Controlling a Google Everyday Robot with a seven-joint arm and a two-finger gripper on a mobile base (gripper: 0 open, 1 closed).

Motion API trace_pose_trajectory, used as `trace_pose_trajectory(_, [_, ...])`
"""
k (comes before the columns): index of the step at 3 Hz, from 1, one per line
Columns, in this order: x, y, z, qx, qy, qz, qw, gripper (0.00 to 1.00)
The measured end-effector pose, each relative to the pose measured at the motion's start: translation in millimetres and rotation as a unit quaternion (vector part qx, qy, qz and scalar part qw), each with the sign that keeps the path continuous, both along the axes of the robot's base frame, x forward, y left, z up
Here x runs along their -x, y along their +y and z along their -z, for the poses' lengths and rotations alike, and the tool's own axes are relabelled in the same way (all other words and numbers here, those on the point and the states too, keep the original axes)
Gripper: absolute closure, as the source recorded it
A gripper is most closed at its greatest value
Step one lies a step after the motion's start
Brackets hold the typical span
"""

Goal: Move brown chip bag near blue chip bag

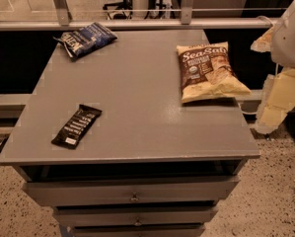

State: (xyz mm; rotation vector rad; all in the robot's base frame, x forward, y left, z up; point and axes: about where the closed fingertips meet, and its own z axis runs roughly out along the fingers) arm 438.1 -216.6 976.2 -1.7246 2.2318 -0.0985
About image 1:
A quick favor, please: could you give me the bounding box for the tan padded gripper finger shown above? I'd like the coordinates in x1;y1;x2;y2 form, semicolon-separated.
251;27;274;52
255;67;295;134

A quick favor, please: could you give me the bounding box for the grey drawer cabinet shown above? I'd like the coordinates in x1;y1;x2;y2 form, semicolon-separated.
0;29;261;237

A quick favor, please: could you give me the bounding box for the white cable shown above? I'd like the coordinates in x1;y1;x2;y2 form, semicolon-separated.
239;103;260;116

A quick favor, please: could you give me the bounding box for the metal window rail frame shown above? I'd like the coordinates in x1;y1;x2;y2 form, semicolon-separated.
0;0;292;31

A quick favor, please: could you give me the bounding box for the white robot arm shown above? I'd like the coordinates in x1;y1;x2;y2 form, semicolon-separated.
251;0;295;134

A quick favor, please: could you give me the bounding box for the grey drawer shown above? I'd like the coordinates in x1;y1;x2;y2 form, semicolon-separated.
72;224;205;237
53;205;217;227
23;176;239;206

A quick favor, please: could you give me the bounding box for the brown sea salt chip bag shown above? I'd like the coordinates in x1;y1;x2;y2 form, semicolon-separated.
177;41;251;103

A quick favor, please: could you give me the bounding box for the black snack bar wrapper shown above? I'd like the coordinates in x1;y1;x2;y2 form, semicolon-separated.
51;104;102;149

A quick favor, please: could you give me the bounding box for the black office chair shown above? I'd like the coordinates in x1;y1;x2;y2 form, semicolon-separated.
103;0;133;20

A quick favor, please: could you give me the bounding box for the bottom grey drawer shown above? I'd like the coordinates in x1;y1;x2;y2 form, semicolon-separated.
72;224;205;237

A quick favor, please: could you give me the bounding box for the top grey drawer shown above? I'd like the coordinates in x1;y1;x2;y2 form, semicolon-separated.
23;176;239;206

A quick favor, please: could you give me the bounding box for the blue chip bag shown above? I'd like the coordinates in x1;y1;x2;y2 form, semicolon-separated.
54;22;117;60

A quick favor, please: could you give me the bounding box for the middle grey drawer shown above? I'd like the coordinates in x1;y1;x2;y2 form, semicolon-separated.
53;205;217;227

